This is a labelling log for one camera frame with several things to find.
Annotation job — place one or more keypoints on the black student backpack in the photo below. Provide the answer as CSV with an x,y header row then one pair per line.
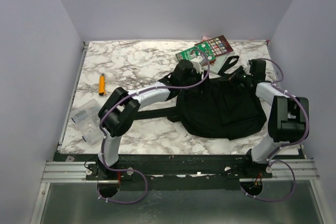
x,y
218,108

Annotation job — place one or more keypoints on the green book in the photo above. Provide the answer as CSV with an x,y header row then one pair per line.
x,y
193,52

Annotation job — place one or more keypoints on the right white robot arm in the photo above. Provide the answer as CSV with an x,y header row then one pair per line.
x,y
288,122

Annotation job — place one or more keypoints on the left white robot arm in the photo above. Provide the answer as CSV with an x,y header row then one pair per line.
x,y
120,110

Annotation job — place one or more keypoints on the grey notebook under books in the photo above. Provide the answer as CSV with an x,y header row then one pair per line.
x,y
220,60

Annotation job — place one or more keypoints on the orange utility knife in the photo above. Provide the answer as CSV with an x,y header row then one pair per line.
x,y
101,86

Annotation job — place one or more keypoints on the dark red book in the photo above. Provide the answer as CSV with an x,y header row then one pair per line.
x,y
215,47

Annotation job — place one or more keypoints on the clear plastic screw box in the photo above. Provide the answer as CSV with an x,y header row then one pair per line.
x,y
87,121

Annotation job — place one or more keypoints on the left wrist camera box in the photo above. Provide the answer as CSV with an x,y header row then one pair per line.
x,y
198,62

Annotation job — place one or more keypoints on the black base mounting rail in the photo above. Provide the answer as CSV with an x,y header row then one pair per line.
x,y
135,172

